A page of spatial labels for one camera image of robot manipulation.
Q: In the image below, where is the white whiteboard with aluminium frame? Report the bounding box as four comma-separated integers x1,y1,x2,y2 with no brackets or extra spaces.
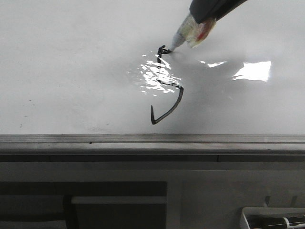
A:
0,0,305,154

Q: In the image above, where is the white whiteboard marker pen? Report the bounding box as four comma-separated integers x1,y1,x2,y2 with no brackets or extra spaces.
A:
165,13,216,53

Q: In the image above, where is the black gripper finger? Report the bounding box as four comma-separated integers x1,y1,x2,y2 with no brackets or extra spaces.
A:
189,0,226,23
212,0,247,21

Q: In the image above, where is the dark framed panel below board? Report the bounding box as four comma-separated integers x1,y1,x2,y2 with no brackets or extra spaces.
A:
0,181,167,229

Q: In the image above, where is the white tray with dark item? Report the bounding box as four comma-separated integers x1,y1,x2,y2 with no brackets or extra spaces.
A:
240,207,305,229

